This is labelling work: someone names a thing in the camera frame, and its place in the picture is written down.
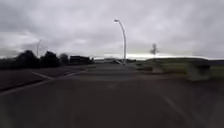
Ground curved street lamp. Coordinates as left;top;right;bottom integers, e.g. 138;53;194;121
113;18;128;65

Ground pale concrete block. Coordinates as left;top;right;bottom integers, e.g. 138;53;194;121
151;63;166;75
185;63;212;82

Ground grey asphalt road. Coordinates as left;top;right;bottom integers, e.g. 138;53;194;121
0;64;98;92

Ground dark hedge row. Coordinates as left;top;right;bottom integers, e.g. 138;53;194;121
0;49;95;71

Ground dark asphalt path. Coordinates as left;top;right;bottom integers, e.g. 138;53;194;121
0;62;224;128

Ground thin pole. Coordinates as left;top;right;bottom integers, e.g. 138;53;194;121
35;38;42;58

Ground thin young tree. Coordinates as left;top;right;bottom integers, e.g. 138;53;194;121
148;42;160;59

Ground green grass field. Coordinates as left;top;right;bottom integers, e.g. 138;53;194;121
133;58;224;81

